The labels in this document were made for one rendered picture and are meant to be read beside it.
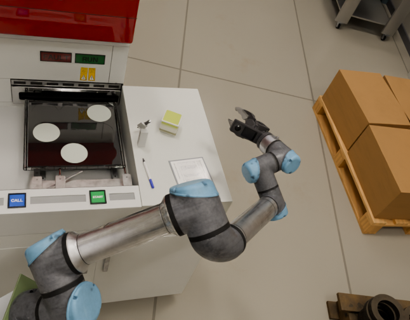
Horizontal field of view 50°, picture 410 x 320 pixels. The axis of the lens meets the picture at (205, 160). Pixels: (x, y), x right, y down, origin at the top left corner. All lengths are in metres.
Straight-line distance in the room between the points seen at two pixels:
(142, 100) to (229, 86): 1.88
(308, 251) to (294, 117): 1.25
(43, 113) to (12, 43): 0.29
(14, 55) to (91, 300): 1.02
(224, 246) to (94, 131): 0.91
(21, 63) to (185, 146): 0.72
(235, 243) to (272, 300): 1.54
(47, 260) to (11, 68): 0.93
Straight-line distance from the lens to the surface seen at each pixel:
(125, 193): 1.60
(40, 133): 1.84
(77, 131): 1.85
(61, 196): 1.58
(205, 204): 1.10
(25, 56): 1.87
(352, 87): 3.53
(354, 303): 2.75
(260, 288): 2.68
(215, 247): 1.13
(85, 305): 1.25
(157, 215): 1.13
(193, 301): 2.52
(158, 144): 1.76
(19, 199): 1.57
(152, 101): 1.93
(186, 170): 1.70
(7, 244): 1.73
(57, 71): 1.91
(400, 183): 3.03
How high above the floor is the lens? 2.27
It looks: 48 degrees down
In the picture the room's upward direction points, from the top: 23 degrees clockwise
